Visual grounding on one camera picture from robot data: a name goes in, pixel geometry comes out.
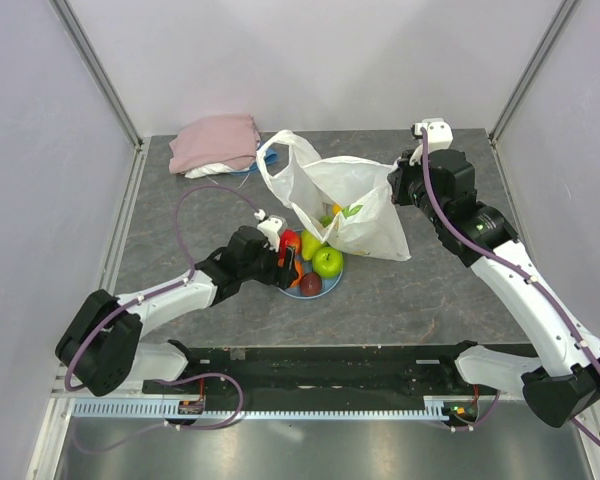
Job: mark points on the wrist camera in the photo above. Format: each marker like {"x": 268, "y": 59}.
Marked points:
{"x": 438, "y": 131}
{"x": 271, "y": 226}

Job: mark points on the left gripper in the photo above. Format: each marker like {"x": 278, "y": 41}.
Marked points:
{"x": 281, "y": 277}

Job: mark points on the green apple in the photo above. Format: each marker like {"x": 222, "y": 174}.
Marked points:
{"x": 328, "y": 262}

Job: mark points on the green pear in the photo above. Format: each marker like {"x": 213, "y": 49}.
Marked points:
{"x": 309, "y": 245}

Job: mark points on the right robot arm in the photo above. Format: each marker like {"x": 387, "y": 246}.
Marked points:
{"x": 563, "y": 377}

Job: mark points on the white plastic bag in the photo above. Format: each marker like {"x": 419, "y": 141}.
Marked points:
{"x": 309, "y": 185}

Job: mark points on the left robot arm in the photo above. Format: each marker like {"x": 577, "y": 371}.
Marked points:
{"x": 103, "y": 346}

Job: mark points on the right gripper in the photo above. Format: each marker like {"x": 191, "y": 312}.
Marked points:
{"x": 399, "y": 178}

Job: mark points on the blue plate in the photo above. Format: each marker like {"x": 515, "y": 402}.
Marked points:
{"x": 328, "y": 284}

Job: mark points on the white cloth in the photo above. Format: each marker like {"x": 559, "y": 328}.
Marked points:
{"x": 213, "y": 169}

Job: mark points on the blue cloth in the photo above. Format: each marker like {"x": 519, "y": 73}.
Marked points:
{"x": 270, "y": 158}

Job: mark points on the pink cloth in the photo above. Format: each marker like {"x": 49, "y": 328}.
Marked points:
{"x": 227, "y": 139}

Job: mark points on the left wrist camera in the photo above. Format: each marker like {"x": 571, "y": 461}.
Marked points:
{"x": 271, "y": 226}

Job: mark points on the orange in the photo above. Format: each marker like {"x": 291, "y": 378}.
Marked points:
{"x": 289, "y": 275}

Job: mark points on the green grapes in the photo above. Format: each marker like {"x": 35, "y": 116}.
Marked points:
{"x": 326, "y": 220}

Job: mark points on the passion fruit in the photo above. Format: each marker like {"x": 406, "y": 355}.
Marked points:
{"x": 311, "y": 284}

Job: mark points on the red apple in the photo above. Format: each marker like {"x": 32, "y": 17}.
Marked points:
{"x": 290, "y": 239}

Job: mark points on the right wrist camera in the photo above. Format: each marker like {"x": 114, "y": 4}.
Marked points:
{"x": 438, "y": 131}

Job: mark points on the cable duct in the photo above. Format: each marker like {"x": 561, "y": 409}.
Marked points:
{"x": 433, "y": 410}

